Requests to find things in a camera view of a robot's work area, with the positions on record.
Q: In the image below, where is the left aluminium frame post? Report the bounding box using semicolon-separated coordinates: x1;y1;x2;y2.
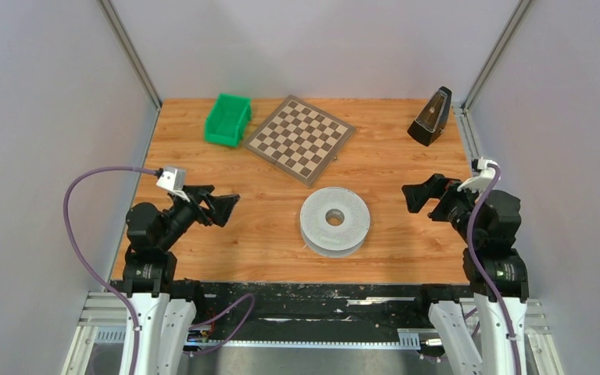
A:
97;0;163;113

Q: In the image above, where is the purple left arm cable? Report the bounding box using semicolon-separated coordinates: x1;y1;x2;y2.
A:
62;165;255;375

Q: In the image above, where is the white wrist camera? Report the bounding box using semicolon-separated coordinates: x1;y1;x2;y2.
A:
156;166;190;202
457;157;499;193

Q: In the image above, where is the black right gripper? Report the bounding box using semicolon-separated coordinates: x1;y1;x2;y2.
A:
401;171;484;244

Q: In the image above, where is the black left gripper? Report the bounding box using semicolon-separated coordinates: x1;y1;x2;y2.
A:
157;184;238;249

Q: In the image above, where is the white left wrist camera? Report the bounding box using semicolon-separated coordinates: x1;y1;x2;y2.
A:
156;166;190;202

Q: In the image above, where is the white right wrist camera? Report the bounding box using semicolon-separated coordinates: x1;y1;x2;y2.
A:
457;157;499;193

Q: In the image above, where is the green plastic bin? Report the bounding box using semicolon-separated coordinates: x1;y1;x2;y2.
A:
204;93;252;148

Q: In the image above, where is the black wooden metronome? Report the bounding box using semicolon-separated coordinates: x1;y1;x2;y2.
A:
407;86;452;147

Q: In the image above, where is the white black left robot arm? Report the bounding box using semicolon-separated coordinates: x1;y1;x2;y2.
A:
120;185;241;374

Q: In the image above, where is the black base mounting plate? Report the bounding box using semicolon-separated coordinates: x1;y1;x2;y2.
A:
108;279;477;344

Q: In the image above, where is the wooden chessboard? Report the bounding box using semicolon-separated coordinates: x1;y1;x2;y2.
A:
243;95;356;187

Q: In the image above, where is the white perforated cable spool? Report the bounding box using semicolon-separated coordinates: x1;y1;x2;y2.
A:
299;187;371;258

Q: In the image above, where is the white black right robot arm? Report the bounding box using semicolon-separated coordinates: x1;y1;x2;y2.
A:
402;165;529;374

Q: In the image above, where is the slotted white cable duct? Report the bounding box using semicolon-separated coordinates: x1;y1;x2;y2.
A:
94;327;421;351

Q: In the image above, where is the aluminium frame post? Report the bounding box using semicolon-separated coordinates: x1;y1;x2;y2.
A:
461;0;534;112
97;0;163;113

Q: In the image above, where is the right aluminium frame post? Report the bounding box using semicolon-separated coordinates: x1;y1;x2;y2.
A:
461;0;534;112

